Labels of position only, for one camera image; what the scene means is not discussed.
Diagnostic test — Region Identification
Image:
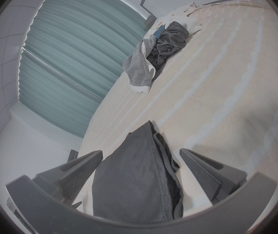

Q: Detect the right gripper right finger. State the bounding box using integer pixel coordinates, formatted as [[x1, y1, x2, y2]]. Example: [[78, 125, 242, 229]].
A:
[[180, 148, 247, 202]]

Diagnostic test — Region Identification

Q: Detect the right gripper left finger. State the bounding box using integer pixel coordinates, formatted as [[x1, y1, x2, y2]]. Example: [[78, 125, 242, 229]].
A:
[[33, 150, 104, 202]]

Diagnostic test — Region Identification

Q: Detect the black T-shirt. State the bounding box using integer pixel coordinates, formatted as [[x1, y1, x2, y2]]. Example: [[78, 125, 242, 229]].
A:
[[91, 120, 184, 224]]

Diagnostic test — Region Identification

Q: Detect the bed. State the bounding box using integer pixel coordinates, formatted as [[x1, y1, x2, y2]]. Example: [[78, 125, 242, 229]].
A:
[[77, 0, 278, 215]]

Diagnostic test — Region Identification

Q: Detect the pile of clothes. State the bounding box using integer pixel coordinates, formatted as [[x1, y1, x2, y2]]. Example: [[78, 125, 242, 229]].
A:
[[123, 21, 204, 94]]

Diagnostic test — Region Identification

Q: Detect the black chest of drawers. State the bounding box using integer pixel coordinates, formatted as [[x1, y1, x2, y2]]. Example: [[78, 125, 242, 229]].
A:
[[67, 149, 79, 163]]

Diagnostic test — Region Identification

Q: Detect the blue-green curtain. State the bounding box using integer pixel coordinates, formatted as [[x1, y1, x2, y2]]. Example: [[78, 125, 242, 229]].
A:
[[22, 0, 150, 100], [17, 50, 101, 139]]

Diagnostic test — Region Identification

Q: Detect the grey bedside table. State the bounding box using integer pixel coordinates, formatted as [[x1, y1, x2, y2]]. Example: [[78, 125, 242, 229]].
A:
[[145, 15, 157, 29]]

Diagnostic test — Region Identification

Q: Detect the white printed pillow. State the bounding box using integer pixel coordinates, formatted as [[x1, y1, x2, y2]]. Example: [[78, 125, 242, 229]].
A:
[[144, 2, 197, 40]]

